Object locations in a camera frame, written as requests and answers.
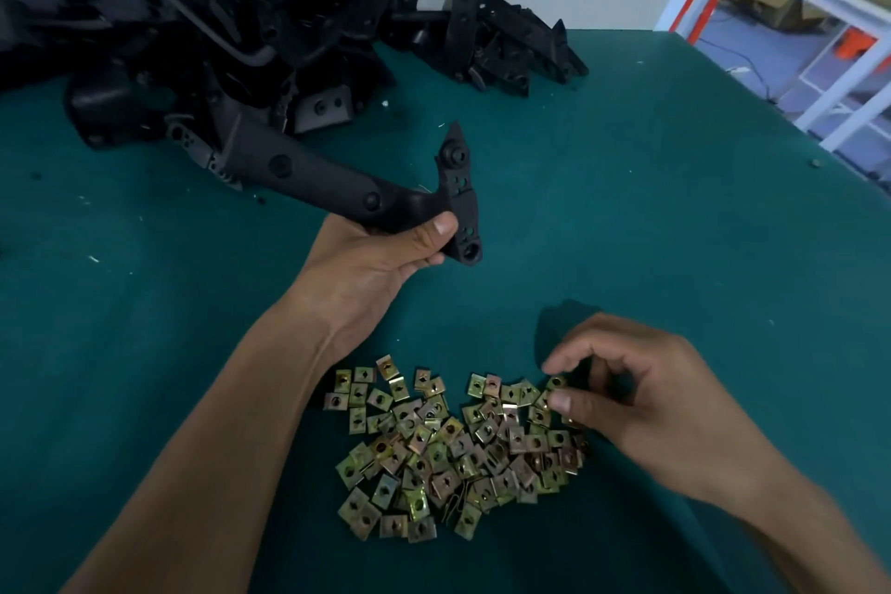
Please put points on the green table cloth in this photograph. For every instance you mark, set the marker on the green table cloth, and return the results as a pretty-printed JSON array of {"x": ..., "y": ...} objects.
[{"x": 696, "y": 225}]

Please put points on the person's left hand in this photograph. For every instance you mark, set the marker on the person's left hand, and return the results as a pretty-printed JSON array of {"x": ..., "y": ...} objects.
[{"x": 362, "y": 280}]

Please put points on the black plastic bracket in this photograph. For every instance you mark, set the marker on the black plastic bracket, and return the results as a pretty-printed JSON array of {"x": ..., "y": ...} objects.
[{"x": 320, "y": 176}]

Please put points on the person's left forearm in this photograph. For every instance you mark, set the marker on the person's left forearm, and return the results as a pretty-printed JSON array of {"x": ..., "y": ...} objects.
[{"x": 195, "y": 475}]

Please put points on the person's right hand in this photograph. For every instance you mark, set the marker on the person's right hand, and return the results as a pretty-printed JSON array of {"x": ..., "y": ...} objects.
[{"x": 668, "y": 406}]

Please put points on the pile of black plastic brackets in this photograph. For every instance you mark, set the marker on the pile of black plastic brackets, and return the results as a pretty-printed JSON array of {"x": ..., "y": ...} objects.
[{"x": 265, "y": 30}]

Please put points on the pile of brass clip nuts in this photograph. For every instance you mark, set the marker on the pile of brass clip nuts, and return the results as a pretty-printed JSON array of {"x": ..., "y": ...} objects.
[{"x": 453, "y": 455}]

